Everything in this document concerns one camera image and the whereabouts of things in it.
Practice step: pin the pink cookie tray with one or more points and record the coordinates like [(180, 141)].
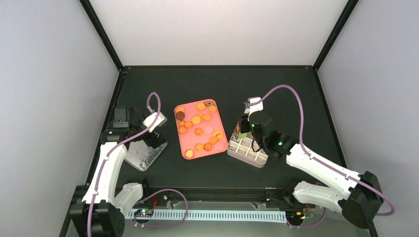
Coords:
[(185, 128)]

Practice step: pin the base circuit board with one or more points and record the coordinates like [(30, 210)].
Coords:
[(143, 213), (297, 215)]

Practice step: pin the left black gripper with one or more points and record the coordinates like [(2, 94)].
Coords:
[(156, 139)]

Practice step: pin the white divided cookie tin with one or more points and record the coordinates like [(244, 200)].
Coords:
[(247, 150)]

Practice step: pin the right base circuit board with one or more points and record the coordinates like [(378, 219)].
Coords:
[(297, 215)]

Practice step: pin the swirl butter cookie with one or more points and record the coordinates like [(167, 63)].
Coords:
[(199, 147)]

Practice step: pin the brown flower jam cookie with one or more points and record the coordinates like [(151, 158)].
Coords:
[(209, 103)]

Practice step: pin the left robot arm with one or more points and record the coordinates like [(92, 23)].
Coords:
[(102, 212)]

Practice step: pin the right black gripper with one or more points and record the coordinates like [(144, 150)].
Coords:
[(243, 129)]

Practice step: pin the left base circuit board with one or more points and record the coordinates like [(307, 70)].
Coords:
[(143, 213)]

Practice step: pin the orange rosette butter cookie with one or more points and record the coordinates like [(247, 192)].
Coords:
[(198, 131)]

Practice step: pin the round orange cracker cookie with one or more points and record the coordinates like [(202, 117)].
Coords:
[(200, 106)]

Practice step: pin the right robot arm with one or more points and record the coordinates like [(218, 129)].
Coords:
[(354, 195)]

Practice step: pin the white slotted cable duct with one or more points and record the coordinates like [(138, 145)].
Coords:
[(215, 215)]

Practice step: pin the clear plastic tin lid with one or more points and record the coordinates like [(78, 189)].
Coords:
[(141, 156)]

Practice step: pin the chocolate chip cookie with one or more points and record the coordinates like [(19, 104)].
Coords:
[(208, 147)]

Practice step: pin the red marked dotted cracker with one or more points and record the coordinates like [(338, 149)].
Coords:
[(218, 134)]

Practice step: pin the orange flower cookie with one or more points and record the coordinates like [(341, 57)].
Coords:
[(212, 108)]

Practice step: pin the pale round butter cookie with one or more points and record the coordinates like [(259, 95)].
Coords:
[(189, 154)]

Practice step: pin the pink round cookie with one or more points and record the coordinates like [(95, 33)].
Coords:
[(219, 146), (208, 129)]

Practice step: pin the dark chocolate round cookie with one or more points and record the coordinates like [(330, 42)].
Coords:
[(180, 115)]

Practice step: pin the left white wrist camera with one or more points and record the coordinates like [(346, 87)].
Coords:
[(153, 121)]

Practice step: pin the large round sandwich cookie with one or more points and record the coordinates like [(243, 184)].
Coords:
[(196, 120)]

